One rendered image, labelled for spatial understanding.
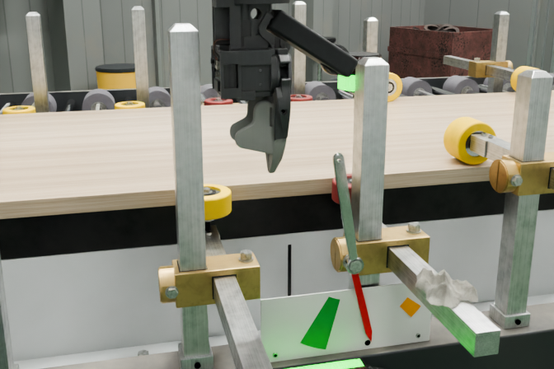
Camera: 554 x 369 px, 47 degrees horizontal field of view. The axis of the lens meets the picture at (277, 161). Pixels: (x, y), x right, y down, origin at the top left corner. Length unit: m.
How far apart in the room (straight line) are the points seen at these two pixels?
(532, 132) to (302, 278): 0.47
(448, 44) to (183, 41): 6.40
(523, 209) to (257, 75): 0.49
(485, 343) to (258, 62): 0.39
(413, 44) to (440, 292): 6.80
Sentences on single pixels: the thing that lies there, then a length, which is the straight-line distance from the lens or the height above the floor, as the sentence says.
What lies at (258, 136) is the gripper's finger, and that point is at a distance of 0.75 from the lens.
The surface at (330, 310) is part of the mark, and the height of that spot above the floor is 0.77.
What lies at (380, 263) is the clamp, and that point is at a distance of 0.94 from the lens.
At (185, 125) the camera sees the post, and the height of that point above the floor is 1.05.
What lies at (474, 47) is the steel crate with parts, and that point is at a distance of 7.34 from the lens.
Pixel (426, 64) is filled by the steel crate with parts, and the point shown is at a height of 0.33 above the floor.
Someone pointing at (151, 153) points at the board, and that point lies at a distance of 1.28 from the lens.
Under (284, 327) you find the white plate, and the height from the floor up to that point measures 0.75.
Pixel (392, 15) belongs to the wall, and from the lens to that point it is 8.42.
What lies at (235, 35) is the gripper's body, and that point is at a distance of 0.73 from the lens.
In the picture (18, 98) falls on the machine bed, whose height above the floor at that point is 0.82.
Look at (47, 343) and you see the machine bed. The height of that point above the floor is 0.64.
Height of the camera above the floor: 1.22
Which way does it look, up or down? 16 degrees down
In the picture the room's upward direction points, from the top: straight up
